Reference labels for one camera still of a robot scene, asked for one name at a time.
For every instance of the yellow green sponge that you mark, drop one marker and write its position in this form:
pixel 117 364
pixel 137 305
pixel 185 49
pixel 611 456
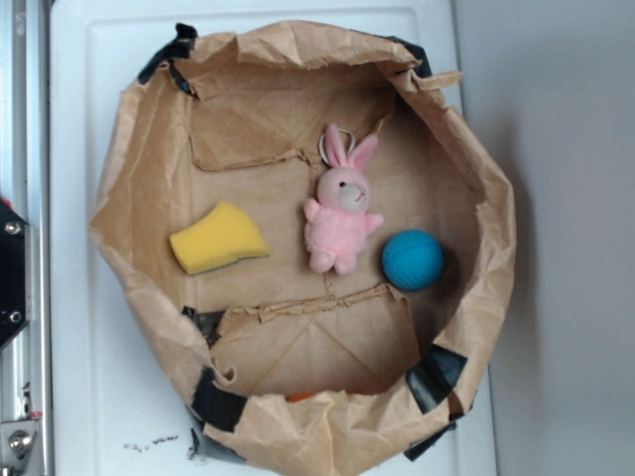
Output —
pixel 226 234

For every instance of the pink plush bunny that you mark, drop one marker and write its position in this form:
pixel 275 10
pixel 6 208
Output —
pixel 338 220

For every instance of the brown paper bag bin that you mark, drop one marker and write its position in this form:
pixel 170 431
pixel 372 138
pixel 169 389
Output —
pixel 238 118

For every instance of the blue textured ball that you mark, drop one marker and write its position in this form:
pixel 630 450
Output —
pixel 413 260

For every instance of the orange object under paper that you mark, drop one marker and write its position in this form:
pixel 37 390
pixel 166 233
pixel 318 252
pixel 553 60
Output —
pixel 300 397

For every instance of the white plastic tray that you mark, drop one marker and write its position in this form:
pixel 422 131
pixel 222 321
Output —
pixel 114 411

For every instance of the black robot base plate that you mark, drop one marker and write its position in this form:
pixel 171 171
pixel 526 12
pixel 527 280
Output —
pixel 13 273

